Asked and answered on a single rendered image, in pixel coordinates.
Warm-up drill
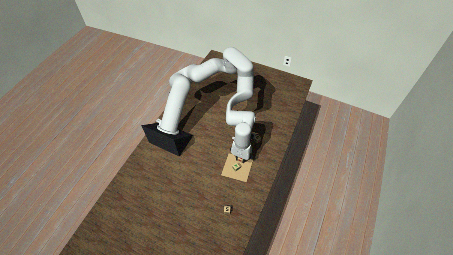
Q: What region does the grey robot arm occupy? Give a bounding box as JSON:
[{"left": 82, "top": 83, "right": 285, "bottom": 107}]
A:
[{"left": 156, "top": 47, "right": 256, "bottom": 149}]

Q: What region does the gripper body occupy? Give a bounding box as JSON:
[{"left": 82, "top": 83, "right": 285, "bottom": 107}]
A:
[{"left": 231, "top": 141, "right": 252, "bottom": 160}]

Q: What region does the cream flat mat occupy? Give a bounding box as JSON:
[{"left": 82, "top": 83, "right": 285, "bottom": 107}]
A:
[{"left": 221, "top": 153, "right": 253, "bottom": 182}]

